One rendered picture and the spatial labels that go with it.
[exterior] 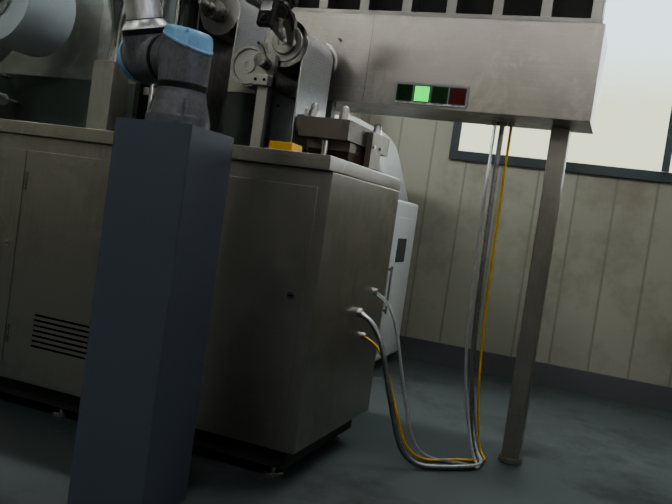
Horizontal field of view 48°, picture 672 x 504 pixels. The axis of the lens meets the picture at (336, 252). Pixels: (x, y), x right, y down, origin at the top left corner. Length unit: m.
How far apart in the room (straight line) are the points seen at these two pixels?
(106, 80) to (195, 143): 1.14
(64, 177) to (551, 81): 1.53
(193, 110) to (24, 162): 0.90
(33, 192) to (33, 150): 0.13
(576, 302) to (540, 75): 1.94
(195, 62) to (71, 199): 0.79
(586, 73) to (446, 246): 2.00
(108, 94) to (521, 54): 1.40
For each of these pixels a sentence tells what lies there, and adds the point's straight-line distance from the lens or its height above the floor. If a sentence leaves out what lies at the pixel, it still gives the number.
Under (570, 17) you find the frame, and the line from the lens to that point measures 2.63.
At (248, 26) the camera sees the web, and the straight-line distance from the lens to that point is 2.56.
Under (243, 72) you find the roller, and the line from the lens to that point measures 2.45.
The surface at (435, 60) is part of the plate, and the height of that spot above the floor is 1.30.
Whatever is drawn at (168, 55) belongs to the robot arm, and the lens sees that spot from 1.80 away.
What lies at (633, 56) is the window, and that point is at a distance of 4.30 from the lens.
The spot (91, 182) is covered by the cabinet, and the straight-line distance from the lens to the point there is 2.37.
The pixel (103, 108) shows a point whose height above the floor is 1.00.
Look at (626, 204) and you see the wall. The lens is 4.21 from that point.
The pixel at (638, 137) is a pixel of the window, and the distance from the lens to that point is 4.23.
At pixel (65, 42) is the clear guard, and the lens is 3.07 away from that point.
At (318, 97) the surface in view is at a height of 1.12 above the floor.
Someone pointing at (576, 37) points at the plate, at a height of 1.39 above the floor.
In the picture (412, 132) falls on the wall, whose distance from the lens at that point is 4.38.
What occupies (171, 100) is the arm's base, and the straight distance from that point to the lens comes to 1.77.
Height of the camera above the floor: 0.75
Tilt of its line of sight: 3 degrees down
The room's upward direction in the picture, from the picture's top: 8 degrees clockwise
